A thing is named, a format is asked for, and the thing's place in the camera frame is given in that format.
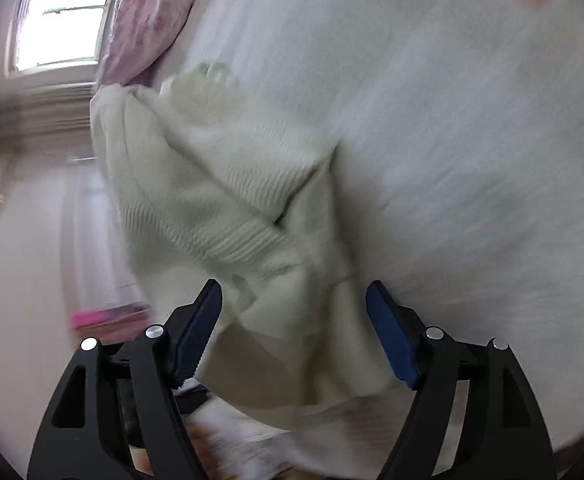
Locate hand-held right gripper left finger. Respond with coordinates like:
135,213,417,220
27,279,223,480

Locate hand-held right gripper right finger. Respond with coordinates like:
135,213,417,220
366,281,557,480

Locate white button jacket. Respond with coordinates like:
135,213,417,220
89,62,403,433

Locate pink towel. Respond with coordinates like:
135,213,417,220
69,305,147,331

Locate pale floral bed sheet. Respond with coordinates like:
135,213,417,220
152,0,584,466

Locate grey striped curtain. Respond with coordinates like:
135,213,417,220
0,80,98,146

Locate purple floral quilt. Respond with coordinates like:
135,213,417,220
94,0,207,88

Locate window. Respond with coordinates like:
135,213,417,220
7,0,123,73

